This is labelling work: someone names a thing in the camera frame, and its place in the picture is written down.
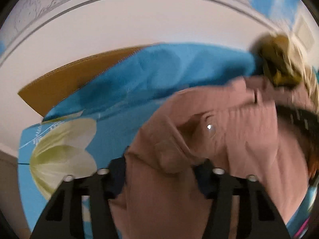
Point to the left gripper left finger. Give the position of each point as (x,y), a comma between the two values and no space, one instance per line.
(80,207)

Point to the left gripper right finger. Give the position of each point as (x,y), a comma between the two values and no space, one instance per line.
(258,217)

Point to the pink coat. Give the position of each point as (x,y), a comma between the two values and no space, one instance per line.
(237,128)

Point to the cream garment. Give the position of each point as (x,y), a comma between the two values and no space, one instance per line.
(308,75)

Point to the olive green garment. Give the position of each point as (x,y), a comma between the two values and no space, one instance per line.
(271,47)

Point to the blue floral bed sheet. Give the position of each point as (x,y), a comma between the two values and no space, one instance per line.
(98,123)

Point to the white wall socket panel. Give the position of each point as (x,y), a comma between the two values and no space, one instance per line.
(304,34)

